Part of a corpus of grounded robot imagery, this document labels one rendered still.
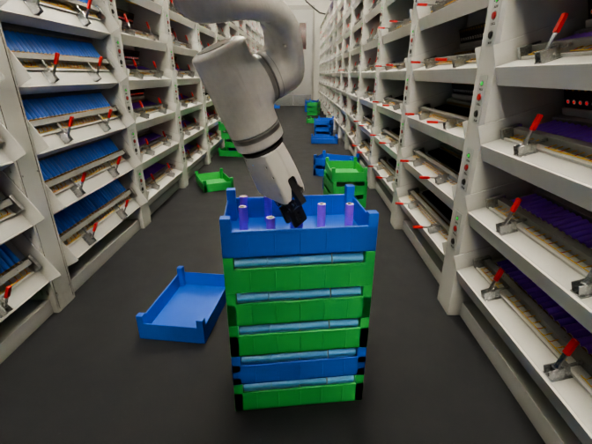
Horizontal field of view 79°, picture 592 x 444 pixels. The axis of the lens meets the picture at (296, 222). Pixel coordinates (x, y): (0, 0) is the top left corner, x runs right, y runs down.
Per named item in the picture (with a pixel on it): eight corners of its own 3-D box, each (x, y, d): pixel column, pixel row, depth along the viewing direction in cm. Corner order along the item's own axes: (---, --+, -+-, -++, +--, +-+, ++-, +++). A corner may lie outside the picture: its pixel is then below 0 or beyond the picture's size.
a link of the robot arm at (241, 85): (268, 108, 63) (223, 135, 61) (234, 30, 56) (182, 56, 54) (291, 115, 57) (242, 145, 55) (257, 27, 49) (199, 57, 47)
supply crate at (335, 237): (222, 258, 68) (218, 219, 65) (229, 219, 87) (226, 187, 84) (375, 251, 71) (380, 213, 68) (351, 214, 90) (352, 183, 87)
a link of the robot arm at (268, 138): (221, 136, 61) (229, 151, 63) (247, 144, 54) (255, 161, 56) (259, 113, 64) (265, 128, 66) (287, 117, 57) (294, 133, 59)
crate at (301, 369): (233, 386, 80) (231, 358, 77) (237, 327, 99) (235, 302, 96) (364, 374, 83) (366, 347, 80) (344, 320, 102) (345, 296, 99)
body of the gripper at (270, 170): (227, 145, 63) (254, 196, 69) (257, 156, 55) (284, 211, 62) (260, 124, 65) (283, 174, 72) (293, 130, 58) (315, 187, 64)
